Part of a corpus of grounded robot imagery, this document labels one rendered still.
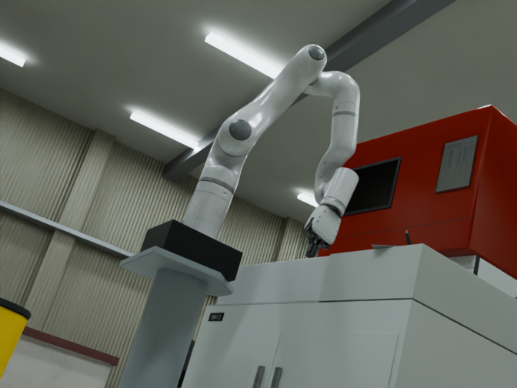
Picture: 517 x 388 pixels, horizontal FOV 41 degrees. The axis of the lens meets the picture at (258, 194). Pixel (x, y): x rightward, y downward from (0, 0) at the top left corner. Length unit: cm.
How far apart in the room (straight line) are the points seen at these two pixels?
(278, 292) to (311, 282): 15
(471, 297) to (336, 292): 36
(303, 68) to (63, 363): 507
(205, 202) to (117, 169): 818
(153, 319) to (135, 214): 821
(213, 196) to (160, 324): 42
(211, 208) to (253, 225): 881
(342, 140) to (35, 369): 503
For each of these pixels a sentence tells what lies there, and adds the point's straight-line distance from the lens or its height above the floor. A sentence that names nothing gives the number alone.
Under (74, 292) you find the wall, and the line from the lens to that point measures 980.
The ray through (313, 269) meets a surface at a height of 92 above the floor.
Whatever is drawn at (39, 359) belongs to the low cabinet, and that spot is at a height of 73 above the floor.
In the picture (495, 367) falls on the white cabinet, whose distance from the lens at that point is 198.
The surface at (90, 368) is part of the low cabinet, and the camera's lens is 697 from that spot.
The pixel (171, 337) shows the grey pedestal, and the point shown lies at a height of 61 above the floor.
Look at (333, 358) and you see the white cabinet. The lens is 185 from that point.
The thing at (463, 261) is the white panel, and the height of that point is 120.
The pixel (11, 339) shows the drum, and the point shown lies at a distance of 349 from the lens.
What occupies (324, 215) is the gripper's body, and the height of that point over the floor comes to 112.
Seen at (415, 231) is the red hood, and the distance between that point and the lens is 268.
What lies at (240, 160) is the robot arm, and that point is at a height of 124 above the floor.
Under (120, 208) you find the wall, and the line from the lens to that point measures 1014.
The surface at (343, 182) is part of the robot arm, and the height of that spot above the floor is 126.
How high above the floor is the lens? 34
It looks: 21 degrees up
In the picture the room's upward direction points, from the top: 17 degrees clockwise
